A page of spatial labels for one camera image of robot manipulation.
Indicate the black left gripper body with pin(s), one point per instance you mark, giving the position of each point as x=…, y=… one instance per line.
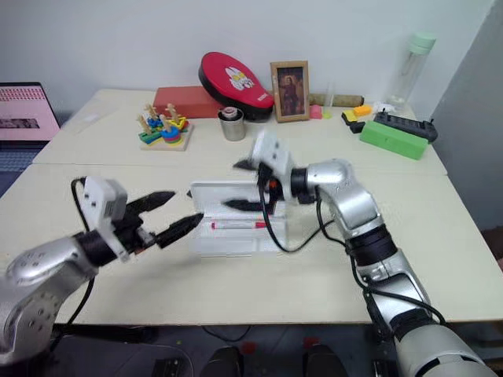
x=129, y=231

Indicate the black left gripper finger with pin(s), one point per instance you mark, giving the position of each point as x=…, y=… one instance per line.
x=155, y=200
x=178, y=229

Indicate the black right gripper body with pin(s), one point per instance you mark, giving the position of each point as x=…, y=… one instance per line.
x=271, y=192

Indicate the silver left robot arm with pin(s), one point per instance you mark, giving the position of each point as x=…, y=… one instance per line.
x=39, y=267

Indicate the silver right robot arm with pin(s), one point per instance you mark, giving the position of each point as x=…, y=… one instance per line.
x=353, y=196

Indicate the red marker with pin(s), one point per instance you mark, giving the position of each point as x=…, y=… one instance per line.
x=236, y=225

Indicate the white plastic pencil case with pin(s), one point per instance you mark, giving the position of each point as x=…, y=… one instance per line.
x=232, y=239

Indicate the metal cup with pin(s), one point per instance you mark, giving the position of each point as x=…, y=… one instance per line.
x=232, y=129

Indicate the red and white tape roll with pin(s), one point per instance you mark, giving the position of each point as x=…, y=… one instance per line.
x=231, y=114

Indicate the colourful wooden stacking toy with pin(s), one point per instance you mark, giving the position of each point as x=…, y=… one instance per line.
x=165, y=133

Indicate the red and black punch pad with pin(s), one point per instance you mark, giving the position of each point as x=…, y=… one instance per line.
x=232, y=82

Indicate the pink toy block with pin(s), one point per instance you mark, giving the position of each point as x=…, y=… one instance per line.
x=315, y=112

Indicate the red rectangular box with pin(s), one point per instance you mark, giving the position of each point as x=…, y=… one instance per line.
x=181, y=102

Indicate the small green toy block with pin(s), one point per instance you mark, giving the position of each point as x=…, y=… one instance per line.
x=327, y=115

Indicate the yellow and black tool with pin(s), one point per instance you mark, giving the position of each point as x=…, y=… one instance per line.
x=353, y=122

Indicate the clear plastic tube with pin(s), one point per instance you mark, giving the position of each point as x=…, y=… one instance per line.
x=330, y=94

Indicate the rolled beige mat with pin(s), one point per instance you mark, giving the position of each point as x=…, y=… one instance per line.
x=346, y=99

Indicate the yellow block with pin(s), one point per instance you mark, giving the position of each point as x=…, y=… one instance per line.
x=362, y=110

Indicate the green rectangular box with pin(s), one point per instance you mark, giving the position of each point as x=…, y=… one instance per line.
x=393, y=139

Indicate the white crumpled item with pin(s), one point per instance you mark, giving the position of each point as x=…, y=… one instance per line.
x=383, y=106

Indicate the dark rounded shape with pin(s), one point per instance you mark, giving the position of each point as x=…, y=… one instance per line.
x=226, y=363

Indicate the laptop with pink screen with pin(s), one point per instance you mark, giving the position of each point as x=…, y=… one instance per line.
x=23, y=114

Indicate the clear bottle with green lid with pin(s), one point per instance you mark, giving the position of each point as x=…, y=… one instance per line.
x=410, y=70

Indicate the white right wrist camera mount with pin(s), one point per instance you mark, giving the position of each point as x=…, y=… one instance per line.
x=271, y=155

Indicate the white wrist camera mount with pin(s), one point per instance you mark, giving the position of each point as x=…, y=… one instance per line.
x=271, y=155
x=103, y=198

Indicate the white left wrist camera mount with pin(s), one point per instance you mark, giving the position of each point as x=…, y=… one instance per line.
x=103, y=198

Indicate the wooden photo frame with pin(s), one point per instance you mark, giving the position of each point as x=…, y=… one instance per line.
x=290, y=91

